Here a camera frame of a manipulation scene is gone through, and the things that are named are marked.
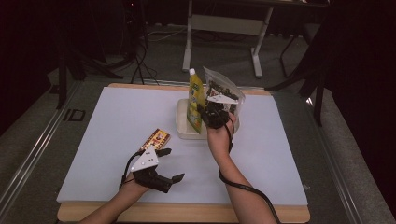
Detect black chair frame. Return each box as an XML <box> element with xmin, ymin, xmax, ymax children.
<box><xmin>265</xmin><ymin>27</ymin><xmax>331</xmax><ymax>127</ymax></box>

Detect white floor cable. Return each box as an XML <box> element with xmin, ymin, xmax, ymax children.
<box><xmin>145</xmin><ymin>27</ymin><xmax>189</xmax><ymax>43</ymax></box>

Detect small yellow red box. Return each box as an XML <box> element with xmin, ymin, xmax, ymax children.
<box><xmin>137</xmin><ymin>128</ymin><xmax>172</xmax><ymax>154</ymax></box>

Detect person's right hand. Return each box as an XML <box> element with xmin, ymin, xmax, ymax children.
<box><xmin>205</xmin><ymin>112</ymin><xmax>237</xmax><ymax>160</ymax></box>

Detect black stand with legs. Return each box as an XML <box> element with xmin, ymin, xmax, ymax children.
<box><xmin>55</xmin><ymin>46</ymin><xmax>125</xmax><ymax>110</ymax></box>

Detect white metal desk frame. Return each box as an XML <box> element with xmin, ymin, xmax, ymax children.
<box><xmin>181</xmin><ymin>0</ymin><xmax>330</xmax><ymax>79</ymax></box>

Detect white table mat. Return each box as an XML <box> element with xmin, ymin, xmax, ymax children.
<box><xmin>56</xmin><ymin>86</ymin><xmax>309</xmax><ymax>206</ymax></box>

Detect metal floor rail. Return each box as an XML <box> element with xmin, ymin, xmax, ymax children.
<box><xmin>303</xmin><ymin>95</ymin><xmax>366</xmax><ymax>224</ymax></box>
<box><xmin>0</xmin><ymin>79</ymin><xmax>82</xmax><ymax>216</ymax></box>

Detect clear bag of dried seaweed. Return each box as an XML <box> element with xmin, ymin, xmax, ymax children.
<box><xmin>203</xmin><ymin>65</ymin><xmax>247</xmax><ymax>126</ymax></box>

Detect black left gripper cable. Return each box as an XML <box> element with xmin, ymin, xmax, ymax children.
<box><xmin>119</xmin><ymin>150</ymin><xmax>146</xmax><ymax>191</ymax></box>

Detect yellow green spout pouch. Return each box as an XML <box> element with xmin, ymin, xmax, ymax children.
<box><xmin>186</xmin><ymin>67</ymin><xmax>207</xmax><ymax>135</ymax></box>

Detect black floor cables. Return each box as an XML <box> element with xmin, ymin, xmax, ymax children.
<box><xmin>129</xmin><ymin>40</ymin><xmax>161</xmax><ymax>86</ymax></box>

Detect white plastic divided container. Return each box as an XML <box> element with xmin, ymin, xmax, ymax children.
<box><xmin>176</xmin><ymin>97</ymin><xmax>241</xmax><ymax>141</ymax></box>

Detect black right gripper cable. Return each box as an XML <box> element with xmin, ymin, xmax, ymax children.
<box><xmin>218</xmin><ymin>114</ymin><xmax>283</xmax><ymax>224</ymax></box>

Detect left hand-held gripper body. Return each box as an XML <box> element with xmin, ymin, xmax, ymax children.
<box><xmin>129</xmin><ymin>146</ymin><xmax>174</xmax><ymax>194</ymax></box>

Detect person's left hand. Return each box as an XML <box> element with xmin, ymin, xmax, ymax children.
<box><xmin>119</xmin><ymin>173</ymin><xmax>152</xmax><ymax>201</ymax></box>

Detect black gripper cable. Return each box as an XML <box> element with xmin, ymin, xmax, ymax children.
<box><xmin>218</xmin><ymin>114</ymin><xmax>283</xmax><ymax>224</ymax></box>
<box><xmin>119</xmin><ymin>150</ymin><xmax>146</xmax><ymax>191</ymax></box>

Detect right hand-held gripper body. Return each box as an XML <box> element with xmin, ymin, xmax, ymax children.
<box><xmin>200</xmin><ymin>95</ymin><xmax>239</xmax><ymax>130</ymax></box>

